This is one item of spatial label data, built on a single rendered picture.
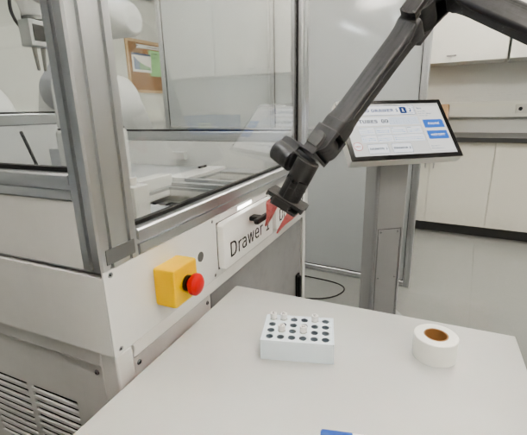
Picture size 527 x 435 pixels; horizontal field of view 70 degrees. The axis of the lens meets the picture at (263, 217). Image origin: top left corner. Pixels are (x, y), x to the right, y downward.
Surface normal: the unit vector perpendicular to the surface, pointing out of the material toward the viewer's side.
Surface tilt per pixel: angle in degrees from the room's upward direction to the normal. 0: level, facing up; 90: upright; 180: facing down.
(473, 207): 90
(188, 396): 0
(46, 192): 90
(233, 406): 0
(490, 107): 90
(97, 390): 90
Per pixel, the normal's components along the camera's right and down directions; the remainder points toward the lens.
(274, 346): -0.16, 0.28
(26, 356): -0.40, 0.26
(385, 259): 0.22, 0.26
